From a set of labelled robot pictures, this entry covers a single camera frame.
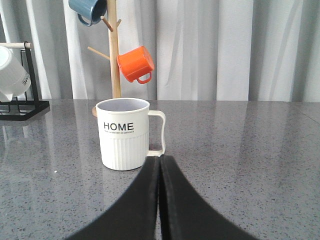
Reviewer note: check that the white ribbed HOME mug hanging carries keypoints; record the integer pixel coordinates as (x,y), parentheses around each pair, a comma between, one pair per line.
(14,80)

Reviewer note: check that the wooden mug tree stand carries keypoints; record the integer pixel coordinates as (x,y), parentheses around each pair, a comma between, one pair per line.
(112,23)

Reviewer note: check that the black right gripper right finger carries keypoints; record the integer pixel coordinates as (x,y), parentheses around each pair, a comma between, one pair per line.
(184,215)

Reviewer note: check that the black rack with wooden bar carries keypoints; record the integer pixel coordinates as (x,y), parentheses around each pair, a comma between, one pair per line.
(28,104)

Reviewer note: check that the blue enamel mug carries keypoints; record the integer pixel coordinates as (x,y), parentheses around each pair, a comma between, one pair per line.
(89,12)

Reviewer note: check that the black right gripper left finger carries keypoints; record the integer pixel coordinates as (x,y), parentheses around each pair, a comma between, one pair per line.
(133,216)

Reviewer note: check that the orange enamel mug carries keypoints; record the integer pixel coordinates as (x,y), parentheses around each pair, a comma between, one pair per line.
(136,65)

